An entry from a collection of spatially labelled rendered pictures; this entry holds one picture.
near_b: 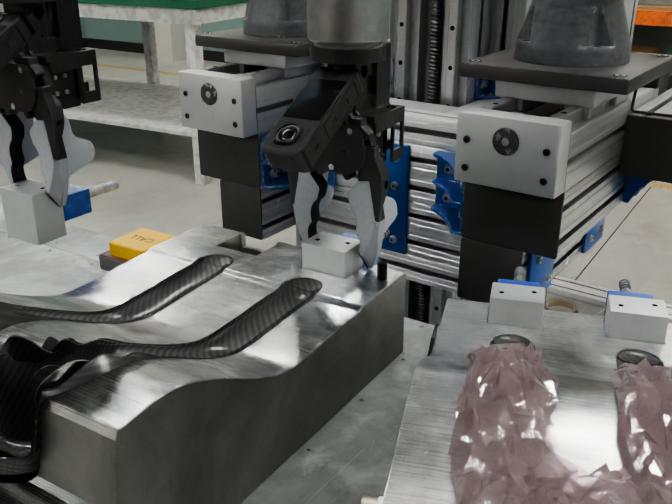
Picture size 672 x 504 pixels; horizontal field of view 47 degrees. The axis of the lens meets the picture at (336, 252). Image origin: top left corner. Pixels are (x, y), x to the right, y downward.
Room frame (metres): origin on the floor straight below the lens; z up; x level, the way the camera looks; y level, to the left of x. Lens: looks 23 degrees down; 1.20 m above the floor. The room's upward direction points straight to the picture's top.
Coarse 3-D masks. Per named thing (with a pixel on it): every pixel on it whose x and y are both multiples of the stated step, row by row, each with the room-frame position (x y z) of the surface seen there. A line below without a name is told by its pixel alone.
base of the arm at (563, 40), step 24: (552, 0) 1.03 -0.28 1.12; (576, 0) 1.01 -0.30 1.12; (600, 0) 1.01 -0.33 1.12; (528, 24) 1.06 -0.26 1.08; (552, 24) 1.01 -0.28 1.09; (576, 24) 1.00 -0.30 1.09; (600, 24) 1.01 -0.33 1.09; (624, 24) 1.02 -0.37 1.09; (528, 48) 1.03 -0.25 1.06; (552, 48) 1.00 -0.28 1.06; (576, 48) 0.99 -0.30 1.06; (600, 48) 0.99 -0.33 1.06; (624, 48) 1.01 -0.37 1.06
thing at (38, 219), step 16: (0, 192) 0.75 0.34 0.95; (16, 192) 0.74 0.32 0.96; (32, 192) 0.73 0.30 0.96; (80, 192) 0.78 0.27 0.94; (96, 192) 0.82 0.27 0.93; (16, 208) 0.74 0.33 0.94; (32, 208) 0.72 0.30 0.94; (48, 208) 0.74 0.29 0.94; (64, 208) 0.76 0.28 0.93; (80, 208) 0.78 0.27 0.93; (16, 224) 0.74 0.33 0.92; (32, 224) 0.73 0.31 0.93; (48, 224) 0.74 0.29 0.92; (64, 224) 0.75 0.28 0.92; (32, 240) 0.73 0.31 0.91; (48, 240) 0.73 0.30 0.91
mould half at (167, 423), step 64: (192, 256) 0.73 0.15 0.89; (256, 256) 0.73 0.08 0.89; (192, 320) 0.60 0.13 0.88; (320, 320) 0.59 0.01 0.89; (384, 320) 0.65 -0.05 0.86; (128, 384) 0.42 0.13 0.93; (192, 384) 0.43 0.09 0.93; (256, 384) 0.48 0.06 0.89; (320, 384) 0.56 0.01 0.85; (64, 448) 0.39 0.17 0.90; (128, 448) 0.38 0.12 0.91; (192, 448) 0.42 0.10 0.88; (256, 448) 0.48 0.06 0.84
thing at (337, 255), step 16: (320, 240) 0.70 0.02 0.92; (336, 240) 0.70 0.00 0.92; (352, 240) 0.70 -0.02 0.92; (304, 256) 0.70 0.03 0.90; (320, 256) 0.69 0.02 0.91; (336, 256) 0.68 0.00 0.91; (352, 256) 0.69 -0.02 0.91; (320, 272) 0.69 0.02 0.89; (336, 272) 0.68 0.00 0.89; (352, 272) 0.69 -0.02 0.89
